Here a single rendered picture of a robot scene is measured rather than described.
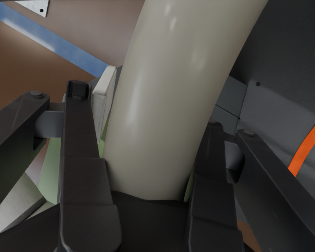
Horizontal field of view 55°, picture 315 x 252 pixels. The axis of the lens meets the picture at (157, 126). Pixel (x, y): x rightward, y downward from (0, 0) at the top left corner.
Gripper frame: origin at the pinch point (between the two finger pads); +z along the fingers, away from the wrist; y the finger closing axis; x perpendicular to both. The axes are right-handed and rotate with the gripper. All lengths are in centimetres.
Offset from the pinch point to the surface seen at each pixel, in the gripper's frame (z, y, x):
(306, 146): 97, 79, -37
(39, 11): 145, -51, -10
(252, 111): 106, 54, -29
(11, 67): 156, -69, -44
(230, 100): 83, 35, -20
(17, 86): 156, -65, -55
